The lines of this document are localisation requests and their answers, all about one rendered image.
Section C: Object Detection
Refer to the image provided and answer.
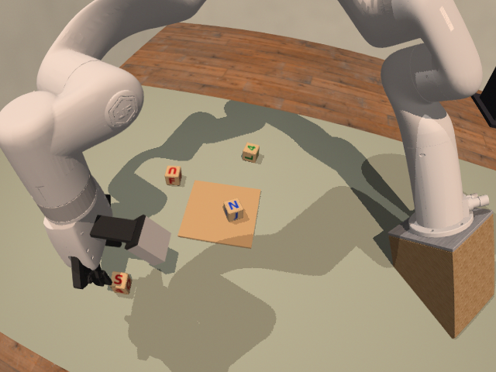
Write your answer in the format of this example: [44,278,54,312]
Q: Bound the orange flat mat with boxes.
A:
[177,181,260,249]

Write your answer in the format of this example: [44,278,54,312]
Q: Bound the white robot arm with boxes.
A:
[0,0,489,266]

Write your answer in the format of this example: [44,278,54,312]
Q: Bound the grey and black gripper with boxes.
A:
[43,176,122,289]

